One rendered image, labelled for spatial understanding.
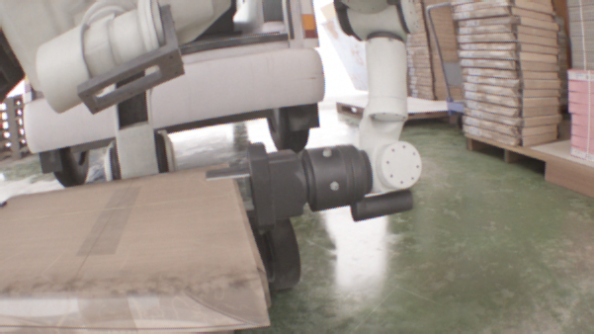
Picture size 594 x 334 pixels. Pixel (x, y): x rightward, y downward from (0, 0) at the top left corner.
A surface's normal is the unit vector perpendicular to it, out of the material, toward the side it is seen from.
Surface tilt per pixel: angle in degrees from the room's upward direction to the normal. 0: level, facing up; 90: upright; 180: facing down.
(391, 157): 72
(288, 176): 90
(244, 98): 96
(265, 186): 90
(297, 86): 93
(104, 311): 79
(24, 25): 122
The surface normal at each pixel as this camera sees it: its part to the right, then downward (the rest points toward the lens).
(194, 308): 0.18, 0.02
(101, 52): 0.36, 0.68
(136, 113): 0.37, 0.26
